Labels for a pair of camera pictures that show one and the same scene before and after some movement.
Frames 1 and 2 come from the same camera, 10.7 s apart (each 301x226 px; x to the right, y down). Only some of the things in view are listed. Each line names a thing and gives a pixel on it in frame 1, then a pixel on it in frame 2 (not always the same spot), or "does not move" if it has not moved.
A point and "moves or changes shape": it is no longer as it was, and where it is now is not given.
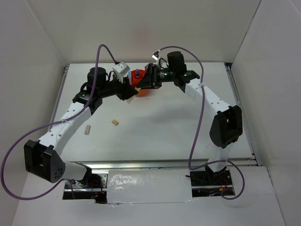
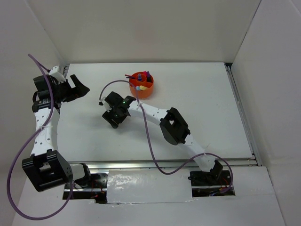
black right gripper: (150, 80) -> (108, 117)
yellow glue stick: (138, 89) moves or changes shape
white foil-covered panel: (126, 186) does not move
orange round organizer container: (135, 78) does not move
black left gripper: (126, 91) -> (79, 91)
